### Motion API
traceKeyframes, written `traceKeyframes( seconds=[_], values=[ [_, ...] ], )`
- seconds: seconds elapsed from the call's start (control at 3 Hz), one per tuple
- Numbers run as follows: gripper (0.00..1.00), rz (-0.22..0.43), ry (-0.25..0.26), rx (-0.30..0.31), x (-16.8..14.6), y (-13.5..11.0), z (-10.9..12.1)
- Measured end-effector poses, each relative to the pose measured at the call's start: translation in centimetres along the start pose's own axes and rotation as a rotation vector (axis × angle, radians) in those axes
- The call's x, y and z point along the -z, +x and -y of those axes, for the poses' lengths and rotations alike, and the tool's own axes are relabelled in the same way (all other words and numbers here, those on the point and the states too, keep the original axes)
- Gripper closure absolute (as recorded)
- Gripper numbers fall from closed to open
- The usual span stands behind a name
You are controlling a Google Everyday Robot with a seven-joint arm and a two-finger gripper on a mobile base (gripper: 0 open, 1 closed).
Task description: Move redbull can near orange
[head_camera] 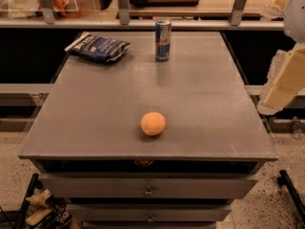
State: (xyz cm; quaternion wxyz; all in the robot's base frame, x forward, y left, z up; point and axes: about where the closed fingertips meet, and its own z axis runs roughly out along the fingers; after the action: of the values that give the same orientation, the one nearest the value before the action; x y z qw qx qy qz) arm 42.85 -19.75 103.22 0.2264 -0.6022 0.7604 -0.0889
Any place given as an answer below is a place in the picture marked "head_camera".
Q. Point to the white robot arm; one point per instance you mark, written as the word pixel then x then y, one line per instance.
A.
pixel 294 21

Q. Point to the grey drawer cabinet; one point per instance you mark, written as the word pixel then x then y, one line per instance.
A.
pixel 90 150

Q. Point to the clear plastic box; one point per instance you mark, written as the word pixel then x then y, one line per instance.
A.
pixel 17 9

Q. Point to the black metal stand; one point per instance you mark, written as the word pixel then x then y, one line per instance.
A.
pixel 284 180

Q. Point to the redbull can blue silver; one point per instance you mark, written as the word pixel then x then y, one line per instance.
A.
pixel 163 30

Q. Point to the dark blue chip bag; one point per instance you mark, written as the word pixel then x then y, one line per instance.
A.
pixel 97 48

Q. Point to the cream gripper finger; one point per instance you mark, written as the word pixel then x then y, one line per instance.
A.
pixel 274 9
pixel 285 79

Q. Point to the orange fruit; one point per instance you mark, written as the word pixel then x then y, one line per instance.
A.
pixel 153 123

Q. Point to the black wire basket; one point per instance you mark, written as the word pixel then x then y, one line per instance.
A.
pixel 40 209

